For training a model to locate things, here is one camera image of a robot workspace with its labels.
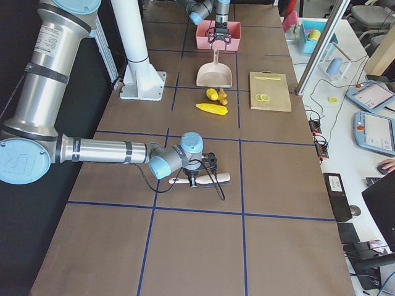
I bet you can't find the orange connector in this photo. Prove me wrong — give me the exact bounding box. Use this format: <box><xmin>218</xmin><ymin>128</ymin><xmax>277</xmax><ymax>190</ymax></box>
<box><xmin>313</xmin><ymin>134</ymin><xmax>329</xmax><ymax>162</ymax></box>
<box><xmin>309</xmin><ymin>119</ymin><xmax>322</xmax><ymax>135</ymax></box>

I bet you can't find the brown toy ginger root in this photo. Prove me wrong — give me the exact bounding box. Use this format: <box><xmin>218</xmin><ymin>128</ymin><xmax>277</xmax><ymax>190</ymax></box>
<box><xmin>218</xmin><ymin>88</ymin><xmax>228</xmax><ymax>105</ymax></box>

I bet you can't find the near teach pendant tablet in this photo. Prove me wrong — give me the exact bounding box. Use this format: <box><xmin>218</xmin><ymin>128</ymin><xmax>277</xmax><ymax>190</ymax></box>
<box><xmin>354</xmin><ymin>111</ymin><xmax>394</xmax><ymax>157</ymax></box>

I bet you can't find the black monitor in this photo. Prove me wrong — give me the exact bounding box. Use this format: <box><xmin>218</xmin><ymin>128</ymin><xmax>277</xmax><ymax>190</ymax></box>
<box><xmin>362</xmin><ymin>173</ymin><xmax>394</xmax><ymax>250</ymax></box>

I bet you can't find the yellow-green cup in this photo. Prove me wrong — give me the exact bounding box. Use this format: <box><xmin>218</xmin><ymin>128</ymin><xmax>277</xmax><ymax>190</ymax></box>
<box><xmin>307</xmin><ymin>29</ymin><xmax>321</xmax><ymax>42</ymax></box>

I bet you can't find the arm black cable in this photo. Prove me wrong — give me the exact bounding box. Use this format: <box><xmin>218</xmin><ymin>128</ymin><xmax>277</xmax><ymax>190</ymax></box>
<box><xmin>129</xmin><ymin>158</ymin><xmax>226</xmax><ymax>202</ymax></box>

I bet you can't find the teal storage box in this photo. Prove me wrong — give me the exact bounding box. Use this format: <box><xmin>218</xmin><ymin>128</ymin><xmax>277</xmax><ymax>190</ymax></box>
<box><xmin>297</xmin><ymin>20</ymin><xmax>326</xmax><ymax>54</ymax></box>

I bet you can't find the bamboo cutting board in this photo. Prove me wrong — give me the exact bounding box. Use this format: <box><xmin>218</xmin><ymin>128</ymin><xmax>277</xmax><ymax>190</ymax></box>
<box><xmin>249</xmin><ymin>72</ymin><xmax>292</xmax><ymax>112</ymax></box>

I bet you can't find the computer mouse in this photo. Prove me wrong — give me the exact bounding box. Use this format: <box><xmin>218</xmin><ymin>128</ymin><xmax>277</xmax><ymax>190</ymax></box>
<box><xmin>376</xmin><ymin>164</ymin><xmax>389</xmax><ymax>175</ymax></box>

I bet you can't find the pink cloth roll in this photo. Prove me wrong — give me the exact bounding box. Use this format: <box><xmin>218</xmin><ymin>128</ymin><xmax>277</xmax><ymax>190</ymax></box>
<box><xmin>282</xmin><ymin>11</ymin><xmax>299</xmax><ymax>33</ymax></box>

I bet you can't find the beige dustpan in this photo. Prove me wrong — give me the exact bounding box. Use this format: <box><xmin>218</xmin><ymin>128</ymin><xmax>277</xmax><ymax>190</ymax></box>
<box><xmin>196</xmin><ymin>49</ymin><xmax>233</xmax><ymax>88</ymax></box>

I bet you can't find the blue plastic cup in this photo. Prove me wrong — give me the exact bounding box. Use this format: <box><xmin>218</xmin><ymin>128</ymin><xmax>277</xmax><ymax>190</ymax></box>
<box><xmin>326</xmin><ymin>57</ymin><xmax>342</xmax><ymax>76</ymax></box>

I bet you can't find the yellow toy corn cob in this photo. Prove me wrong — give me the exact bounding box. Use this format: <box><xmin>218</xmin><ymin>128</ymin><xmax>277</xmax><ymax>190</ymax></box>
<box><xmin>196</xmin><ymin>103</ymin><xmax>228</xmax><ymax>115</ymax></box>

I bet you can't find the grey office chair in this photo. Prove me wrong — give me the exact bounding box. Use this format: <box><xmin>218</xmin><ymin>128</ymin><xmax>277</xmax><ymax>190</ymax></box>
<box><xmin>346</xmin><ymin>5</ymin><xmax>394</xmax><ymax>56</ymax></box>

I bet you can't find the lemon slice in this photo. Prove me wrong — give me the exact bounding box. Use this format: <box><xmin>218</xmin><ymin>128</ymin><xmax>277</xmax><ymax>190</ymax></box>
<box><xmin>260</xmin><ymin>94</ymin><xmax>270</xmax><ymax>102</ymax></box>
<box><xmin>255</xmin><ymin>94</ymin><xmax>263</xmax><ymax>102</ymax></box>

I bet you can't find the black power box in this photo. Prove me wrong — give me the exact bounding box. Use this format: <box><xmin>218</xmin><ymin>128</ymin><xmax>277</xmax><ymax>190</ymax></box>
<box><xmin>323</xmin><ymin>173</ymin><xmax>352</xmax><ymax>223</ymax></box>

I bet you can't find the orange connector far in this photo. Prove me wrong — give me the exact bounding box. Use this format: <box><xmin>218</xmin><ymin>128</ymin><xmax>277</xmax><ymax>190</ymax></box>
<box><xmin>309</xmin><ymin>119</ymin><xmax>322</xmax><ymax>135</ymax></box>

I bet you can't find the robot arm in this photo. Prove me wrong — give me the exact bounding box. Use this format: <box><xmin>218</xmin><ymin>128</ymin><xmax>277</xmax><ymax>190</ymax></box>
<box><xmin>1</xmin><ymin>1</ymin><xmax>127</xmax><ymax>138</ymax></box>
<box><xmin>177</xmin><ymin>0</ymin><xmax>231</xmax><ymax>49</ymax></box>

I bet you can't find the far teach pendant tablet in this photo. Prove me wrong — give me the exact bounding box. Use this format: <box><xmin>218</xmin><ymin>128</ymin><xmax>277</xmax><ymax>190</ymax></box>
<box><xmin>346</xmin><ymin>80</ymin><xmax>394</xmax><ymax>113</ymax></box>

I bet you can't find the upper lemon slice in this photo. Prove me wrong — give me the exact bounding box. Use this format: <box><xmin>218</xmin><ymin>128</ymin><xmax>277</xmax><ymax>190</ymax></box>
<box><xmin>255</xmin><ymin>94</ymin><xmax>263</xmax><ymax>102</ymax></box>

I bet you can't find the teach pendant tablet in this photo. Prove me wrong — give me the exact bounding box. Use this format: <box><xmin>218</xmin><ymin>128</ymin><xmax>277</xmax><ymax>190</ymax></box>
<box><xmin>346</xmin><ymin>80</ymin><xmax>394</xmax><ymax>113</ymax></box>
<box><xmin>354</xmin><ymin>111</ymin><xmax>394</xmax><ymax>157</ymax></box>

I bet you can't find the pink plastic bin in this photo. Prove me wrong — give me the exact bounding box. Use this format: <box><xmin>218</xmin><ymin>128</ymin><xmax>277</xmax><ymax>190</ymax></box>
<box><xmin>195</xmin><ymin>20</ymin><xmax>241</xmax><ymax>51</ymax></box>

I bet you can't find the clear rack wooden rod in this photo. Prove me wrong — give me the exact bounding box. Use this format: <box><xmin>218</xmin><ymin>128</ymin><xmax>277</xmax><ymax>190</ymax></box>
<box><xmin>318</xmin><ymin>43</ymin><xmax>352</xmax><ymax>82</ymax></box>

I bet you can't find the orange connector near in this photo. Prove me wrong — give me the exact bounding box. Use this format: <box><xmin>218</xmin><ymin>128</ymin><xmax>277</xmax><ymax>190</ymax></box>
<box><xmin>313</xmin><ymin>134</ymin><xmax>329</xmax><ymax>162</ymax></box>

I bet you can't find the yellow-green plastic knife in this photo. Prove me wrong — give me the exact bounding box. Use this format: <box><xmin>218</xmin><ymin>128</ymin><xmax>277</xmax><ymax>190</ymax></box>
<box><xmin>254</xmin><ymin>76</ymin><xmax>281</xmax><ymax>81</ymax></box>

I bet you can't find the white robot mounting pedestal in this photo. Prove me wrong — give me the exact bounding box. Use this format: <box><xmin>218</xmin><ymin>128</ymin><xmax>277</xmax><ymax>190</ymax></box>
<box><xmin>111</xmin><ymin>0</ymin><xmax>167</xmax><ymax>101</ymax></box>

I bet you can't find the lower lemon slice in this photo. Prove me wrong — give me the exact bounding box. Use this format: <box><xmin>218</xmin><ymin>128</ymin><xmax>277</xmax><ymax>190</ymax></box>
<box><xmin>260</xmin><ymin>94</ymin><xmax>270</xmax><ymax>102</ymax></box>

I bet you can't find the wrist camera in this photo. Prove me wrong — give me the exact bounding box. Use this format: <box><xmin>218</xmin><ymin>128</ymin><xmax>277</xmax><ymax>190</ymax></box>
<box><xmin>202</xmin><ymin>152</ymin><xmax>217</xmax><ymax>174</ymax></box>

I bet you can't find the yellow toy potato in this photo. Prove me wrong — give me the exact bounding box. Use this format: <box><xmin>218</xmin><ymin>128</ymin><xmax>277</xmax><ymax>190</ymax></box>
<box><xmin>206</xmin><ymin>88</ymin><xmax>218</xmax><ymax>101</ymax></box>

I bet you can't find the beige hand brush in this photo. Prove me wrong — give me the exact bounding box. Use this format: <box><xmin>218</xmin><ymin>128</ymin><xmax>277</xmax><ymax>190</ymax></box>
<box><xmin>168</xmin><ymin>173</ymin><xmax>231</xmax><ymax>187</ymax></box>

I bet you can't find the aluminium frame post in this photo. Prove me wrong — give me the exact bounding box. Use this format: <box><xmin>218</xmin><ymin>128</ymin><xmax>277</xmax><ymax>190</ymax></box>
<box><xmin>295</xmin><ymin>0</ymin><xmax>350</xmax><ymax>96</ymax></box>

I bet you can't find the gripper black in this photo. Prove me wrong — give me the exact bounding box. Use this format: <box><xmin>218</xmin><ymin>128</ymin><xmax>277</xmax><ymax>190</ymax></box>
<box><xmin>183</xmin><ymin>166</ymin><xmax>202</xmax><ymax>187</ymax></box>
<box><xmin>207</xmin><ymin>22</ymin><xmax>231</xmax><ymax>49</ymax></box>

